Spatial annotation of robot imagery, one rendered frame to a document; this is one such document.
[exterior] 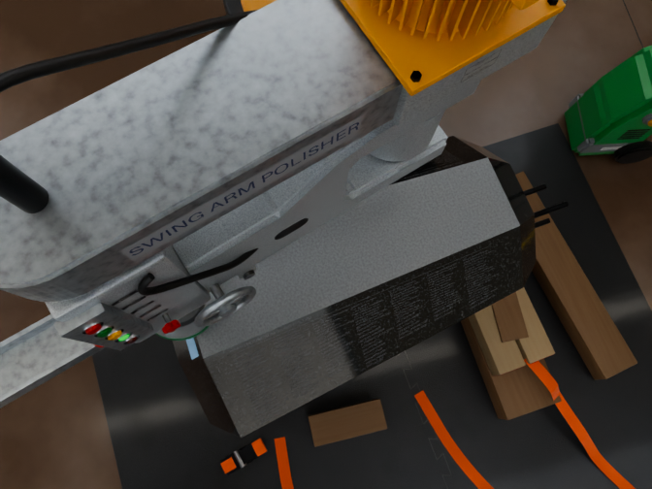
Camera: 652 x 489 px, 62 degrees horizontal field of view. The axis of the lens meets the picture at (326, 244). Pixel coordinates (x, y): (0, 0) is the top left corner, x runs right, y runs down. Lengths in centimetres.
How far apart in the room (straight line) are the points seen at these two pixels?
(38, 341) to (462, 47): 113
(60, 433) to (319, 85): 210
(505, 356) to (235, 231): 150
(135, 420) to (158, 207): 182
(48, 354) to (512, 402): 173
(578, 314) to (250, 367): 149
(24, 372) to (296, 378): 74
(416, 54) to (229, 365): 108
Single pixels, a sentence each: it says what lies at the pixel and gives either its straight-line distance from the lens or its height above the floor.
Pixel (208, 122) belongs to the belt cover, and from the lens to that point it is 81.
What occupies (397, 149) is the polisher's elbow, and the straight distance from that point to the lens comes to 121.
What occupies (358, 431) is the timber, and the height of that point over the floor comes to 13.
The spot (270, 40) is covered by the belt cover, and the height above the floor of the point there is 172.
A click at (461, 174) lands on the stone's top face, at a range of 177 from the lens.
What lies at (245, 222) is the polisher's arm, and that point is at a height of 142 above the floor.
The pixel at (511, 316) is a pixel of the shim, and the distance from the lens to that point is 233.
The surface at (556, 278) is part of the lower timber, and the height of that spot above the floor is 12.
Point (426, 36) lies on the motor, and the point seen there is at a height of 176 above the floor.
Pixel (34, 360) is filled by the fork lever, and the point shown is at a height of 110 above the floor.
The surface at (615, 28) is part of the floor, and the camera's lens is 342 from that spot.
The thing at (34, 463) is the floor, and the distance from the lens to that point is 269.
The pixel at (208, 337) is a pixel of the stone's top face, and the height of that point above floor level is 85.
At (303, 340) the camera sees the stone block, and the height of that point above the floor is 79.
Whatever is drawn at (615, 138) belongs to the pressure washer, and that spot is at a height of 21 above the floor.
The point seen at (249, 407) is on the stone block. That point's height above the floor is 68.
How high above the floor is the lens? 242
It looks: 75 degrees down
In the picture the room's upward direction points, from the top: 5 degrees clockwise
